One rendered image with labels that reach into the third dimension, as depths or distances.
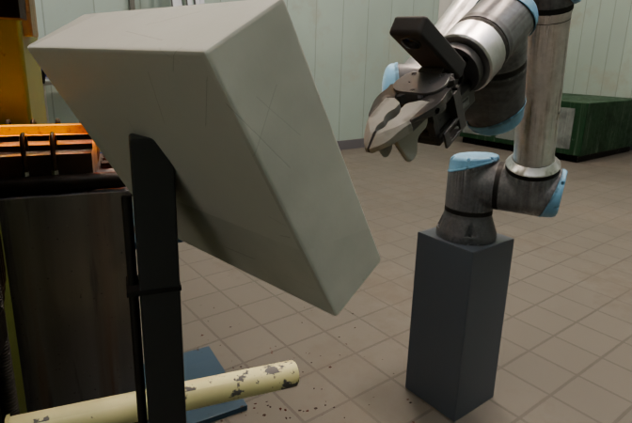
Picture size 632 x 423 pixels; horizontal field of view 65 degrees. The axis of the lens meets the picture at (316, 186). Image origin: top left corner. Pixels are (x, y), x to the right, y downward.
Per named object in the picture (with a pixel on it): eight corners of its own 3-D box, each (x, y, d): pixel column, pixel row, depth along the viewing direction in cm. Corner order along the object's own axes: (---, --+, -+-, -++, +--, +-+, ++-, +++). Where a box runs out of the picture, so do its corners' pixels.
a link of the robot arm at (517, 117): (462, 104, 92) (459, 42, 83) (529, 109, 86) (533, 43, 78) (448, 136, 86) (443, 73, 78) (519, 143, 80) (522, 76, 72)
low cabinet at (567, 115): (634, 151, 680) (643, 99, 662) (577, 164, 587) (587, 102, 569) (518, 133, 811) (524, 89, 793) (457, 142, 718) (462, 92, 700)
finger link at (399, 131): (400, 186, 58) (439, 140, 63) (387, 145, 55) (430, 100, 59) (378, 181, 60) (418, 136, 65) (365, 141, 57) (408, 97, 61)
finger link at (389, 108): (378, 181, 60) (418, 136, 65) (365, 141, 57) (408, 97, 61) (358, 176, 62) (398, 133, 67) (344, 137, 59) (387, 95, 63)
